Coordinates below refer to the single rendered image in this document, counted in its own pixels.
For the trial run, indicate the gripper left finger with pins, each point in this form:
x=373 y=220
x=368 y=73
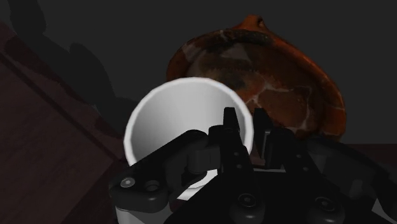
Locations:
x=231 y=145

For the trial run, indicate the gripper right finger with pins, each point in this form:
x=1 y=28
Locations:
x=290 y=149

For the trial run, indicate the white cup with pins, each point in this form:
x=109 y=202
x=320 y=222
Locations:
x=180 y=111

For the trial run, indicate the brown patterned bowl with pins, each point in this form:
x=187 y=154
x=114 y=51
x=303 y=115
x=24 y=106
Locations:
x=279 y=80

